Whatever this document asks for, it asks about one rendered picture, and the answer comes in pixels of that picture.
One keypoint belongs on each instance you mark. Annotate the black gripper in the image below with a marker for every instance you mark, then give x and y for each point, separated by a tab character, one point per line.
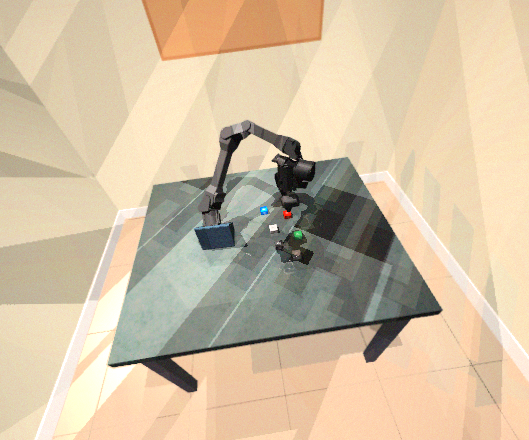
285	185

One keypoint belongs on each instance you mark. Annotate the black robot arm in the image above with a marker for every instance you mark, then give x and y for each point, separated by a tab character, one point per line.
230	138

